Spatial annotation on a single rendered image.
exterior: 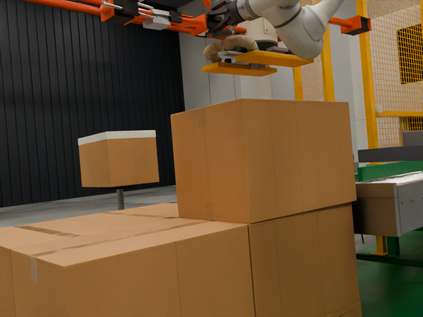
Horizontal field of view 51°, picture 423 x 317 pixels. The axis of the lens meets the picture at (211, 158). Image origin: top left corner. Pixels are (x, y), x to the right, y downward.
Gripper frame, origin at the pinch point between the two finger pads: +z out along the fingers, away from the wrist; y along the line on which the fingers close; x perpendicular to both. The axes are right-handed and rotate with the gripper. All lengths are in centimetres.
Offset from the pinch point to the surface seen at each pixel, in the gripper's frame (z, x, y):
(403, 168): 24, 185, 64
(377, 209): -26, 60, 73
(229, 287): -19, -16, 86
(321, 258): -19, 31, 87
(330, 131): -20, 41, 41
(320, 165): -20, 34, 53
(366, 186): -22, 60, 64
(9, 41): 1069, 251, -301
